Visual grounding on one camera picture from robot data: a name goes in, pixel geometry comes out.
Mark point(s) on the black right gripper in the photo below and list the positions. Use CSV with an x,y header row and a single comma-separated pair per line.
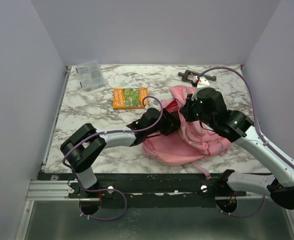
x,y
186,109

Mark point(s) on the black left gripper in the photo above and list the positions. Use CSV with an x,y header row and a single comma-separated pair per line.
x,y
172,124

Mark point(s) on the pink student backpack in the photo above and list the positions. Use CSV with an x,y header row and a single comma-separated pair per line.
x,y
189,144

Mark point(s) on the orange green picture book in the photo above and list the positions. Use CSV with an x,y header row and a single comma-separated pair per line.
x,y
129,98

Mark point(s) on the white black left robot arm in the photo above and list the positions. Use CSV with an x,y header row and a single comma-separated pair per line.
x,y
83,147

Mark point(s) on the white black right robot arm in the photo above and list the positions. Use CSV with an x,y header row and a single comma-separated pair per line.
x,y
207,106

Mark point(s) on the black metal clamp tool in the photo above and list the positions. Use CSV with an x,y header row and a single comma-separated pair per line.
x,y
188,76

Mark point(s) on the clear plastic organizer box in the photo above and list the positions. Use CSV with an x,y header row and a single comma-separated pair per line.
x,y
90,75

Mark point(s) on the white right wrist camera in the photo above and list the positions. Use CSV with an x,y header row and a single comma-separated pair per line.
x,y
201,84

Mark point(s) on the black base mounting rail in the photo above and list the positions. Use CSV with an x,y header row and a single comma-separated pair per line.
x,y
146,190

